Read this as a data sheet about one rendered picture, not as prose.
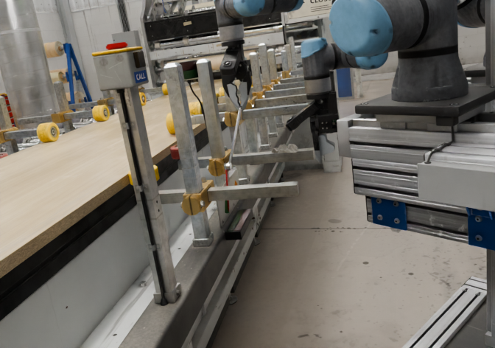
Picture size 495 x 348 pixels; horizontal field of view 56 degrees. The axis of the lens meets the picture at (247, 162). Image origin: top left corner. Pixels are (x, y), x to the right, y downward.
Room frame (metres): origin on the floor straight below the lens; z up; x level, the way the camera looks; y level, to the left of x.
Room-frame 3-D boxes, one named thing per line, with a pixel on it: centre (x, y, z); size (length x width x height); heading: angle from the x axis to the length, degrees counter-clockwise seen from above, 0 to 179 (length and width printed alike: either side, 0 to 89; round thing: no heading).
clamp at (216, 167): (1.40, 0.08, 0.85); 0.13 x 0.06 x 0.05; 166
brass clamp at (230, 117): (1.65, 0.02, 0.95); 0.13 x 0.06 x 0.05; 166
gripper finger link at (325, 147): (1.33, -0.23, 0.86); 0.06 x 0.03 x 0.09; 76
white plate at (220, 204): (1.35, 0.07, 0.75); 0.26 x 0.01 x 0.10; 166
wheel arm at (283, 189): (1.17, 0.09, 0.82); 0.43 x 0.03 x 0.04; 76
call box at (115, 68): (0.89, 0.21, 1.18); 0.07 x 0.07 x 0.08; 76
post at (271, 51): (2.60, -0.22, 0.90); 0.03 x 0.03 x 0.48; 76
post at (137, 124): (0.88, 0.21, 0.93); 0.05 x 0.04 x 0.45; 166
